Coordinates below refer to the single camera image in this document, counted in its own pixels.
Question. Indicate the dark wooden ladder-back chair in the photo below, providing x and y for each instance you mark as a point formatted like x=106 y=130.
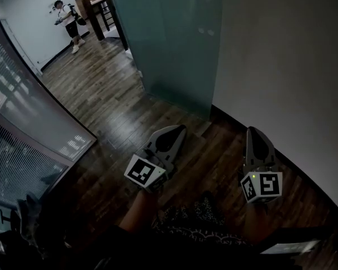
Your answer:
x=114 y=18

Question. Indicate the grey fabric office chair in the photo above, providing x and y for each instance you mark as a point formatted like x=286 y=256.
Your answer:
x=31 y=221

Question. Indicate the person's right forearm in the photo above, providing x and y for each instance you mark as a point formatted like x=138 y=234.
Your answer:
x=256 y=221

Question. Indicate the person's left forearm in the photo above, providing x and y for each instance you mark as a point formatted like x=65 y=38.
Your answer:
x=138 y=212

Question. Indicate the glass partition with blinds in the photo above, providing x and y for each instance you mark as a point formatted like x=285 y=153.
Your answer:
x=19 y=128

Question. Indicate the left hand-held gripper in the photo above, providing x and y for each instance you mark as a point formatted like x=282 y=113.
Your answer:
x=142 y=174

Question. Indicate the person's dark patterned clothing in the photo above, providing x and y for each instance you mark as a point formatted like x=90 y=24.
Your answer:
x=191 y=235

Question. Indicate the dark wooden high table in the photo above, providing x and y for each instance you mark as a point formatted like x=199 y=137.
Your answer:
x=94 y=18

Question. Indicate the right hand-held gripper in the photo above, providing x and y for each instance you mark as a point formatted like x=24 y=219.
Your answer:
x=266 y=186

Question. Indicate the black office chair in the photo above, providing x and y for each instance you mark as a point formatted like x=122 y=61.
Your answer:
x=5 y=246

